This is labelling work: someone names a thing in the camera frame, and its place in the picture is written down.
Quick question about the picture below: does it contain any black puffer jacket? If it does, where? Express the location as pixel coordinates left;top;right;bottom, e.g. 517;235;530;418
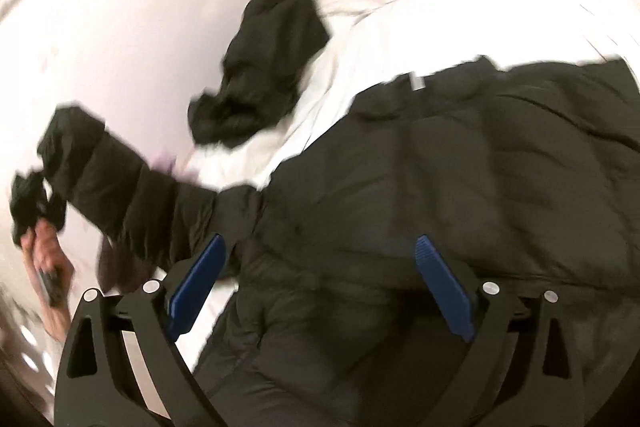
37;54;640;427

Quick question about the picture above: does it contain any white bed sheet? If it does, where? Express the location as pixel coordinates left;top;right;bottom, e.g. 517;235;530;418
165;0;640;373

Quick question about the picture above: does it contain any pink printed curtain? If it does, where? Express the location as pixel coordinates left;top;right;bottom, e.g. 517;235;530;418
0;0;326;308

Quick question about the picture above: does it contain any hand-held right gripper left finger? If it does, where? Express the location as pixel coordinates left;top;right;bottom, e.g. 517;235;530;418
54;234;227;427

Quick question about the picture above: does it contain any black crumpled garment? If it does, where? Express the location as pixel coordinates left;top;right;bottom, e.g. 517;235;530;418
187;0;331;148

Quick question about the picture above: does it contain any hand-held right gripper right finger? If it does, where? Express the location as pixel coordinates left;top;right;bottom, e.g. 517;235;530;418
414;235;587;427

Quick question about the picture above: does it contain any person's left hand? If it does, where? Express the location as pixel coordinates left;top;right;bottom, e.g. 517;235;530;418
20;223;77;343

